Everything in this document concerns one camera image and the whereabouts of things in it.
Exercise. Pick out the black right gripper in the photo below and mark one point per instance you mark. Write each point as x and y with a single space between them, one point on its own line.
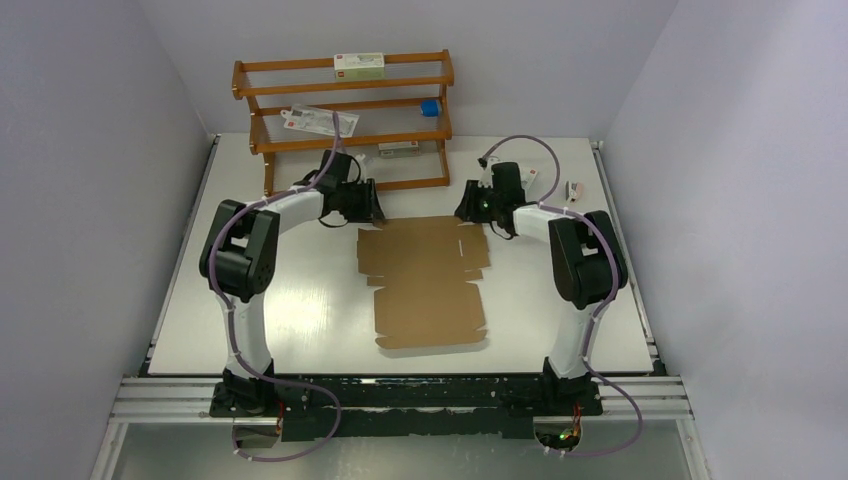
466 211

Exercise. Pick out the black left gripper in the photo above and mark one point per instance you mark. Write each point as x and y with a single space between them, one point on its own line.
371 211

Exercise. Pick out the brown cardboard box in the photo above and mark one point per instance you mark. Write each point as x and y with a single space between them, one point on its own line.
425 271

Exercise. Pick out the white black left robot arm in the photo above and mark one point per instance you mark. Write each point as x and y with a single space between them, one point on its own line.
239 260

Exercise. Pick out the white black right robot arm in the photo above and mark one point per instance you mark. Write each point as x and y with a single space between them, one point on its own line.
586 262

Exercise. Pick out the small grey box lower shelf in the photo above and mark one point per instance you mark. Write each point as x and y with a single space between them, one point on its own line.
399 149

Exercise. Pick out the white green box top shelf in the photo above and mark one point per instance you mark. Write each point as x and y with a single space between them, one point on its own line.
366 66

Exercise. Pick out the white teal small carton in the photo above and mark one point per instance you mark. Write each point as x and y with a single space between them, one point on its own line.
527 176

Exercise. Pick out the orange wooden shelf rack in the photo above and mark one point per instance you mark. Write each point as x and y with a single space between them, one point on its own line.
393 107

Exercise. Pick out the blue white small roll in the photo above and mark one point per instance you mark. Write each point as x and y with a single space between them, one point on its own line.
430 108

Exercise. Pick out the small pink stapler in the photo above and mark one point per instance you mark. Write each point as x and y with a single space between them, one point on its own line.
573 191

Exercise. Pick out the clear plastic blister pack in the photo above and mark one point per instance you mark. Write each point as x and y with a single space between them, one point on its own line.
319 121

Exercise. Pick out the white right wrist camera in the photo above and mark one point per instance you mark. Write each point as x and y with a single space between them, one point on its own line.
487 164

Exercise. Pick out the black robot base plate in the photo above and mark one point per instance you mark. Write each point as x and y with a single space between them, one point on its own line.
342 424

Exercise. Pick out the aluminium table frame rail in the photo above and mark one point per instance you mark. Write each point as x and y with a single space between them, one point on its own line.
190 400

